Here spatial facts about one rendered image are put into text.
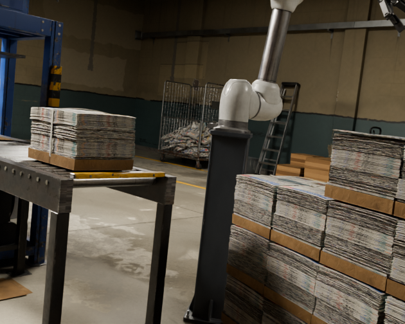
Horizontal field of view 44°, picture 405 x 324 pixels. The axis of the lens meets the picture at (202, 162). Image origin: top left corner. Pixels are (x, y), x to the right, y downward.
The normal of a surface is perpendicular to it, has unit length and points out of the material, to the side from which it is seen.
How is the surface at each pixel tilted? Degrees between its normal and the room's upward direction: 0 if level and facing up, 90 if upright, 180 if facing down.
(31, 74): 90
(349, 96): 90
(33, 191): 90
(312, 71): 90
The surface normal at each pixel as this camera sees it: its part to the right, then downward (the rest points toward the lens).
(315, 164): -0.70, 0.00
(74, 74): 0.72, 0.15
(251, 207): -0.87, -0.04
